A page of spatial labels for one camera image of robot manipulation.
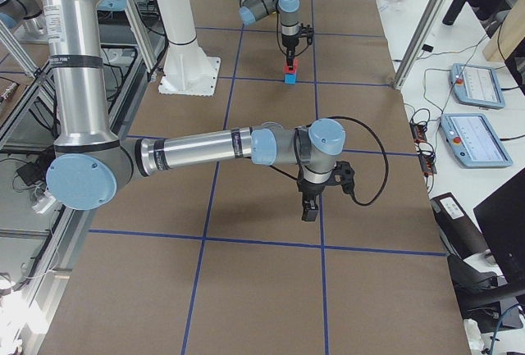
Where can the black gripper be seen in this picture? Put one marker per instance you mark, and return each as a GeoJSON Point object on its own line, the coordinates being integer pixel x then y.
{"type": "Point", "coordinates": [289, 41]}
{"type": "Point", "coordinates": [312, 189]}

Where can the red wooden block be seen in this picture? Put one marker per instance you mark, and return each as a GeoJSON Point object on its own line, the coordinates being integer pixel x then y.
{"type": "Point", "coordinates": [290, 70]}

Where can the blue wooden block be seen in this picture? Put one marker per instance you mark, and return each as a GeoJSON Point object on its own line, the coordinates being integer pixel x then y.
{"type": "Point", "coordinates": [290, 78]}

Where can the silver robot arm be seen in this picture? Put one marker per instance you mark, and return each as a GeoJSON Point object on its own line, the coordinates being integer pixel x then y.
{"type": "Point", "coordinates": [92, 162]}
{"type": "Point", "coordinates": [252, 11]}

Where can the brown paper table cover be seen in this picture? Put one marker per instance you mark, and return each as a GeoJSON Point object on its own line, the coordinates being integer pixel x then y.
{"type": "Point", "coordinates": [143, 295]}

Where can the small black square pad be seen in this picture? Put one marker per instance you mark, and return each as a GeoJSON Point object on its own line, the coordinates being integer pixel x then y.
{"type": "Point", "coordinates": [427, 48]}

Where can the black water bottle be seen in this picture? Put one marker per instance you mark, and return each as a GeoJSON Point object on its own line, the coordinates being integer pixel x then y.
{"type": "Point", "coordinates": [453, 12]}

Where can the blue teach pendant near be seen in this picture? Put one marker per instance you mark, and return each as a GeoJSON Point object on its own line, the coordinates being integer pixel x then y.
{"type": "Point", "coordinates": [473, 141]}

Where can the blue teach pendant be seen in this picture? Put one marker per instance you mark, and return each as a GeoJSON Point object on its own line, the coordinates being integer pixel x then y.
{"type": "Point", "coordinates": [476, 86]}
{"type": "Point", "coordinates": [473, 141]}

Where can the blue tape line crosswise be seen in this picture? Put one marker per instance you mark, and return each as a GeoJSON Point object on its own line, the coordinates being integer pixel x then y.
{"type": "Point", "coordinates": [267, 243]}

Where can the blue teach pendant far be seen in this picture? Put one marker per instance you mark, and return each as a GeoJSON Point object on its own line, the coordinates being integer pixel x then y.
{"type": "Point", "coordinates": [476, 86]}

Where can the black computer monitor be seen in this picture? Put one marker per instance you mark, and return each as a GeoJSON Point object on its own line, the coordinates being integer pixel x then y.
{"type": "Point", "coordinates": [500, 217]}

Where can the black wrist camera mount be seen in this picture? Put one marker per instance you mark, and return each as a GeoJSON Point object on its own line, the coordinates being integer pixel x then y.
{"type": "Point", "coordinates": [306, 32]}
{"type": "Point", "coordinates": [343, 176]}

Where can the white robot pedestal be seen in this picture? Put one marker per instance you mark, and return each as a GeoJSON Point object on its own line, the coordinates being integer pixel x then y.
{"type": "Point", "coordinates": [187, 69]}

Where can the aluminium frame post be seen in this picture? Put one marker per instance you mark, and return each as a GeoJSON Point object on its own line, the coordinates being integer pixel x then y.
{"type": "Point", "coordinates": [415, 45]}

